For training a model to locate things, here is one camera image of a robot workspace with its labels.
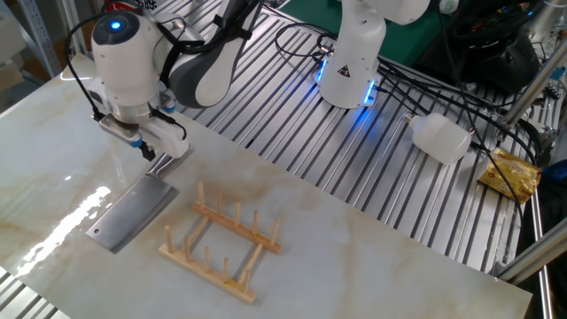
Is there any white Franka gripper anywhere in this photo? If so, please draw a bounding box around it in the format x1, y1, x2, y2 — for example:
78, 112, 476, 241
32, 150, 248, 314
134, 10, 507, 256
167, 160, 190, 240
87, 78, 190, 163

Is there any steel cleaver knife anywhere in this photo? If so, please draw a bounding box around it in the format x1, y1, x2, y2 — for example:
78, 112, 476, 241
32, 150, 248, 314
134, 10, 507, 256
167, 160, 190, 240
85, 152, 181, 254

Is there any wooden peg knife rack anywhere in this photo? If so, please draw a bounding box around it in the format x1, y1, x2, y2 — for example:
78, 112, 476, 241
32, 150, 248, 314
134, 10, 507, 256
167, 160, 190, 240
158, 181, 284, 306

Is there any red and white sign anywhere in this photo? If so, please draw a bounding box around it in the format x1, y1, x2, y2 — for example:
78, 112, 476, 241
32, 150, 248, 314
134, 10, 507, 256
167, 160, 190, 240
103, 0, 159, 13

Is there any grey perforated shelf upright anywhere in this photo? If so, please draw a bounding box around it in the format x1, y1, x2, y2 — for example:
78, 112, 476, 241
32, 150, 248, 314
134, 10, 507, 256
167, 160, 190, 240
16, 0, 62, 79

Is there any marble pattern board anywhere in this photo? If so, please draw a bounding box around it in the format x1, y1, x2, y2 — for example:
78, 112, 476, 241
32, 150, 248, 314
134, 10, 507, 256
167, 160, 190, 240
0, 52, 533, 319

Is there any green mat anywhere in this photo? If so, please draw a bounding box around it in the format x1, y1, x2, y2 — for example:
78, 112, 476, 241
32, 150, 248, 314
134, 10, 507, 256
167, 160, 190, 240
278, 0, 448, 68

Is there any white LED bulb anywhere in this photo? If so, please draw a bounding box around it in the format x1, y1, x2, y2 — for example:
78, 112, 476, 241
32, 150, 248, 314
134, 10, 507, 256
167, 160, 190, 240
401, 111, 473, 167

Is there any black steering wheel controller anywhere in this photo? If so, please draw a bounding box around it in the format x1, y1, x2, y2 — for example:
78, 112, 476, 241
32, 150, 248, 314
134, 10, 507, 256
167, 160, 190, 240
414, 0, 542, 95

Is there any gold snack packet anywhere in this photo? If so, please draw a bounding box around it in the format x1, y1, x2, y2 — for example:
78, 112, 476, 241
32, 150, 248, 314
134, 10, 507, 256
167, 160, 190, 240
477, 148, 543, 206

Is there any blue object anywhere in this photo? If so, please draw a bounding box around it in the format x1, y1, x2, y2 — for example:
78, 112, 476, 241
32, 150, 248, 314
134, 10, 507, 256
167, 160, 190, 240
540, 159, 567, 187

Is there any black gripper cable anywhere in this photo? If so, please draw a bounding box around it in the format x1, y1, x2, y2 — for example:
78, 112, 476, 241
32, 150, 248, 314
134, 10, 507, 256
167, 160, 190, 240
149, 107, 189, 141

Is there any black camera cable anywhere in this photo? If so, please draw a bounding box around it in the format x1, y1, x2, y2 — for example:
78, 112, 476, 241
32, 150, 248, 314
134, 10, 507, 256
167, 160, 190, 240
65, 11, 117, 123

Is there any aluminium frame post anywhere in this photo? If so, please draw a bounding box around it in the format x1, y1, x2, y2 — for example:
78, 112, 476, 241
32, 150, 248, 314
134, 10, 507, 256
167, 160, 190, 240
57, 0, 101, 61
492, 216, 567, 285
499, 39, 567, 130

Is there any thin black cable loop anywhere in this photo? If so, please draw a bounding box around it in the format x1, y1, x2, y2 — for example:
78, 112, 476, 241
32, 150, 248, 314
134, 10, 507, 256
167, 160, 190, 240
273, 21, 340, 63

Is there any thick black cable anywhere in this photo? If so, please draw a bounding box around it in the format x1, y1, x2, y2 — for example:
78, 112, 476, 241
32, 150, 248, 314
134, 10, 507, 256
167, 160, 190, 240
376, 57, 541, 167

